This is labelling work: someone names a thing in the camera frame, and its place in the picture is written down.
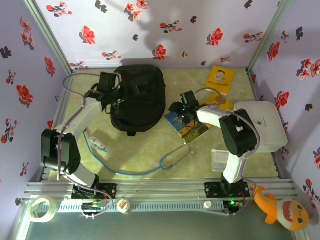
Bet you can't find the clear tape roll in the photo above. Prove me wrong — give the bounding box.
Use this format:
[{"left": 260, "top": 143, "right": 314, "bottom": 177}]
[{"left": 29, "top": 195, "right": 59, "bottom": 223}]

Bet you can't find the black backpack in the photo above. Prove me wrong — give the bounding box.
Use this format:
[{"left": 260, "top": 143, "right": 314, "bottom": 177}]
[{"left": 109, "top": 64, "right": 167, "bottom": 137}]

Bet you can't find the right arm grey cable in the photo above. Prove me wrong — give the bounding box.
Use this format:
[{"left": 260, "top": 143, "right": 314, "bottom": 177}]
[{"left": 194, "top": 87, "right": 260, "bottom": 217}]

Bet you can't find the yellow booklet with tree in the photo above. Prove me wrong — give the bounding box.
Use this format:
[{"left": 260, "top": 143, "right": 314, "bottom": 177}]
[{"left": 199, "top": 93, "right": 235, "bottom": 130}]

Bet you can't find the yellow booklet with boy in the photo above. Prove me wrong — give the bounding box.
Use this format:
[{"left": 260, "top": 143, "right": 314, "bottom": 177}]
[{"left": 204, "top": 65, "right": 236, "bottom": 96}]

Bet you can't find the white slotted cable duct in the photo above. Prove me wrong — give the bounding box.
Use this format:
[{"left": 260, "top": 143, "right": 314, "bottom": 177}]
[{"left": 57, "top": 201, "right": 225, "bottom": 214}]

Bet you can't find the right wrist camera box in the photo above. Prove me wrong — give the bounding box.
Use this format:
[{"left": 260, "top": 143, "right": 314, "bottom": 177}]
[{"left": 179, "top": 91, "right": 199, "bottom": 108}]

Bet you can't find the aluminium frame rail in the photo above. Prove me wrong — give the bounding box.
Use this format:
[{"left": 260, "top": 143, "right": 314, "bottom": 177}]
[{"left": 22, "top": 178, "right": 300, "bottom": 204}]

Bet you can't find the clear packet with white item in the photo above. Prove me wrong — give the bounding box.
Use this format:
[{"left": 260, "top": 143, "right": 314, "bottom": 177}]
[{"left": 88, "top": 136, "right": 112, "bottom": 161}]

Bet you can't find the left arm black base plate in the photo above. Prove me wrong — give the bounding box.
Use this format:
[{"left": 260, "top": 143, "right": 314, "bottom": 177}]
[{"left": 71, "top": 183, "right": 118, "bottom": 200}]

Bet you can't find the white plastic medicine box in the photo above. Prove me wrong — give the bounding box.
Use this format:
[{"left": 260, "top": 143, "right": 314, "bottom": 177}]
[{"left": 233, "top": 101, "right": 289, "bottom": 153}]

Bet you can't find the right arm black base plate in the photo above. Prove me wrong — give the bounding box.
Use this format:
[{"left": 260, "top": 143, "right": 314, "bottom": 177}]
[{"left": 204, "top": 181, "right": 251, "bottom": 199}]

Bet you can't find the small white red-label bottle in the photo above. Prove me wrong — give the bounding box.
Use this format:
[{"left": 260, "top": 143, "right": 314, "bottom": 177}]
[{"left": 116, "top": 198, "right": 132, "bottom": 215}]

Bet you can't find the blue stethoscope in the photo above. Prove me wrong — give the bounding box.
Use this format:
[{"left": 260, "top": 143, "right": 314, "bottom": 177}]
[{"left": 83, "top": 130, "right": 195, "bottom": 177}]

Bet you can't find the aluminium frame post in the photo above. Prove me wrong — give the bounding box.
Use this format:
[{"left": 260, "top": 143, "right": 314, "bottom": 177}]
[
  {"left": 246, "top": 0, "right": 292, "bottom": 74},
  {"left": 23, "top": 0, "right": 76, "bottom": 76}
]

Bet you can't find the left arm grey cable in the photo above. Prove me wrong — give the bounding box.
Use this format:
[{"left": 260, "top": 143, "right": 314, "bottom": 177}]
[{"left": 56, "top": 73, "right": 115, "bottom": 219}]

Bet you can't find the clear square plastic case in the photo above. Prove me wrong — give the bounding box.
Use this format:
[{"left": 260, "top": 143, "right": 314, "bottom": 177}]
[{"left": 211, "top": 149, "right": 230, "bottom": 173}]

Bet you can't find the orange shark plush toy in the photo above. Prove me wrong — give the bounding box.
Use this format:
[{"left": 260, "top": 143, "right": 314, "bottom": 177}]
[{"left": 251, "top": 185, "right": 311, "bottom": 232}]

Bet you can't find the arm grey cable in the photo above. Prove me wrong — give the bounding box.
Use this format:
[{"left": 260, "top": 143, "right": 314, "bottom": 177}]
[
  {"left": 194, "top": 87, "right": 260, "bottom": 217},
  {"left": 56, "top": 73, "right": 115, "bottom": 219}
]

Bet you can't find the Animal Farm paperback book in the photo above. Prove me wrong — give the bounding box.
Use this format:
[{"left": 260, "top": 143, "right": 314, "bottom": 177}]
[{"left": 164, "top": 111, "right": 213, "bottom": 145}]

